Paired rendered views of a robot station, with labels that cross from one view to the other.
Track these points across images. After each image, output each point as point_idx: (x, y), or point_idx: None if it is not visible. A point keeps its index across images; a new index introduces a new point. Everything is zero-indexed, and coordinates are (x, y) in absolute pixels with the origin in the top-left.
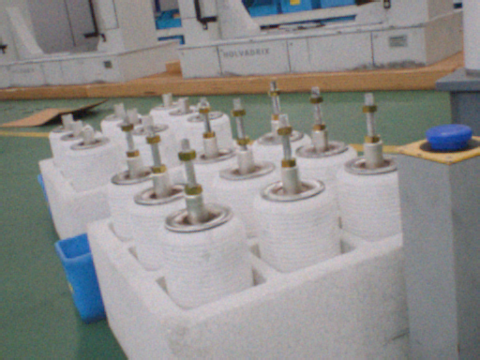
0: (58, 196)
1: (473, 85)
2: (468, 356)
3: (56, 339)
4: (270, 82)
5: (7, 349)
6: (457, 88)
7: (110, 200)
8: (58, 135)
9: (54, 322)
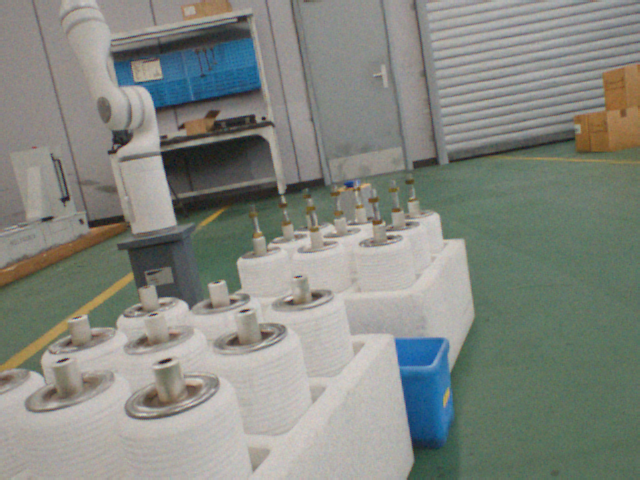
0: (370, 379)
1: (188, 231)
2: None
3: (490, 411)
4: (253, 205)
5: (542, 422)
6: (186, 234)
7: (411, 249)
8: (229, 383)
9: (479, 432)
